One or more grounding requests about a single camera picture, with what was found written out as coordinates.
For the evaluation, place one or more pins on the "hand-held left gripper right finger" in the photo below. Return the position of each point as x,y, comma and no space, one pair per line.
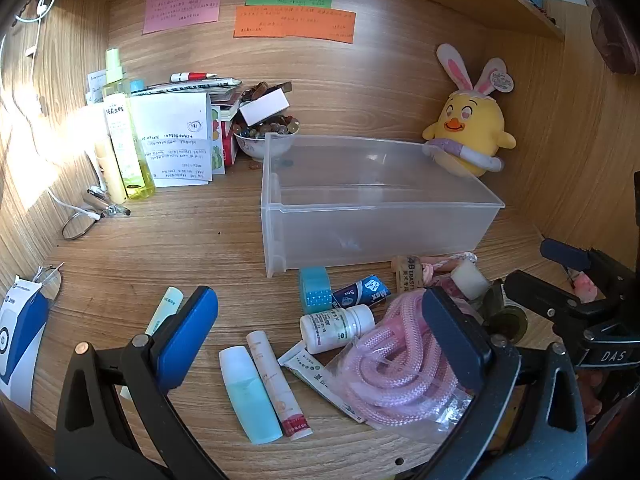
452,340

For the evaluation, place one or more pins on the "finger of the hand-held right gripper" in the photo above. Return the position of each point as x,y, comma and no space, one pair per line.
565,254
540,295

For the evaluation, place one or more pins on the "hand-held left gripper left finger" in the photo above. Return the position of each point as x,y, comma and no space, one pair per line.
187,330

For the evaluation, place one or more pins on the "light green tube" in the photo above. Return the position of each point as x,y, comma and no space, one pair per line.
165,310

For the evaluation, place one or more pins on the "dark green tape roll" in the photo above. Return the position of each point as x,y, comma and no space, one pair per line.
507,320

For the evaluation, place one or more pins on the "white and pink tube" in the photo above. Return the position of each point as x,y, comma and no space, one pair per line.
275,385

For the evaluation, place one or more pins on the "blue floss box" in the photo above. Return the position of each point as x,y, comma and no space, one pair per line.
315,287

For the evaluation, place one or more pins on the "clear plastic bin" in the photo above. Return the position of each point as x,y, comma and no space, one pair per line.
350,200

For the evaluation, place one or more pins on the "person's right hand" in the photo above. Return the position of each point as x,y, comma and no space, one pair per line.
592,395

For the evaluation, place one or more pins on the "small pink object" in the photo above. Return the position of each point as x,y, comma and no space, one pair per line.
584,286

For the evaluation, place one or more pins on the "teal bottle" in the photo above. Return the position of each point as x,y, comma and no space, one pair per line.
250,395

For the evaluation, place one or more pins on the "small blue packet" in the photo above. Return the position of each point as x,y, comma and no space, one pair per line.
360,292

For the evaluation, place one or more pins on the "white pill bottle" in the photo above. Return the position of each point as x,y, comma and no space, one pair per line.
335,327

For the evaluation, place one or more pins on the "white and green sachet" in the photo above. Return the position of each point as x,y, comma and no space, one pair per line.
310,375

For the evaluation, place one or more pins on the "yellow chick plush toy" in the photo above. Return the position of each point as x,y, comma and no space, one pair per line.
465,120

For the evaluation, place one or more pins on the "blue and white box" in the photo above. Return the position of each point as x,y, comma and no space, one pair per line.
20,340

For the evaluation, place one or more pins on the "cream tube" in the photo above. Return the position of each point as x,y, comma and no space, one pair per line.
111,175

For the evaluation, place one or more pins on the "white folded paper sheet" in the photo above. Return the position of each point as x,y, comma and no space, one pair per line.
172,145

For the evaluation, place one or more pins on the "fruit printed box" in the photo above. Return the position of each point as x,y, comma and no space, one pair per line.
222,140

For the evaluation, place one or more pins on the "bowl of glass beads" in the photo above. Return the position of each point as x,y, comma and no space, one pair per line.
250,145

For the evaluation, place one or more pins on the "yellow spray bottle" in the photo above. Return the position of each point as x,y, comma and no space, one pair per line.
125,140

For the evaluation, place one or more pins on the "white card on bowl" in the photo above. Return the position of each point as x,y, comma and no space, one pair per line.
264,107

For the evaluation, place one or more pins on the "stack of books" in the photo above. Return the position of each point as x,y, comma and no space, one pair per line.
200,87

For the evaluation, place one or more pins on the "red and white pen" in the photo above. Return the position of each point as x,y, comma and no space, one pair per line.
192,76

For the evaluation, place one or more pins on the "pink paper note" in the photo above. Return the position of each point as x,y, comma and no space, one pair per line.
182,6

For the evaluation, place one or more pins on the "orange paper note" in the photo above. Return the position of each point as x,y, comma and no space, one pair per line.
295,24

